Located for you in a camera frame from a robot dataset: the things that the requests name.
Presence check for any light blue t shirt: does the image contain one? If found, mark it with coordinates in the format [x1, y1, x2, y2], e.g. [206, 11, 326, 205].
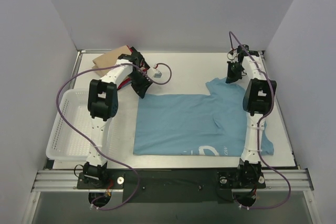
[132, 77, 275, 157]

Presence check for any white perforated plastic basket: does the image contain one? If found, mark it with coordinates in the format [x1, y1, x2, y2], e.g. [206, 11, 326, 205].
[46, 89, 118, 161]

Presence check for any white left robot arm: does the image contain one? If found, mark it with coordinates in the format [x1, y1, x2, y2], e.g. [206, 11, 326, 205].
[83, 47, 152, 188]

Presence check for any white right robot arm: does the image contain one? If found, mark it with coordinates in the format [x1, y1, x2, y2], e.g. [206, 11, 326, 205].
[226, 45, 277, 188]

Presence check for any red folded t shirt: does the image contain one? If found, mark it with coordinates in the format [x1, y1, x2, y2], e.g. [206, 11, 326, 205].
[118, 78, 131, 90]

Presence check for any beige folded t shirt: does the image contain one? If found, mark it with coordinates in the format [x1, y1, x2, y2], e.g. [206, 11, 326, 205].
[92, 46, 131, 77]

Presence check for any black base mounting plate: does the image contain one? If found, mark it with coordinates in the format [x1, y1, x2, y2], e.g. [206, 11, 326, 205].
[77, 168, 266, 204]

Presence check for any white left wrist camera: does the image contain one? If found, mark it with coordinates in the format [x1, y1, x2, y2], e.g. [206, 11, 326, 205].
[147, 65, 162, 78]

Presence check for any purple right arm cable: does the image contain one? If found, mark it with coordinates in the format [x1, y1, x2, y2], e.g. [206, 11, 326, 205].
[228, 31, 292, 211]

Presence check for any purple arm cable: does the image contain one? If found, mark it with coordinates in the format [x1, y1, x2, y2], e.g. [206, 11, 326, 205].
[56, 62, 172, 211]
[228, 31, 292, 211]

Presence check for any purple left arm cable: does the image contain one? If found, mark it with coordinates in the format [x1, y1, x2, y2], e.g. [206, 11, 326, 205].
[56, 62, 172, 211]

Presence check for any aluminium front rail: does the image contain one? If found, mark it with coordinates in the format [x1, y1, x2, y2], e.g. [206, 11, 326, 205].
[31, 170, 90, 193]

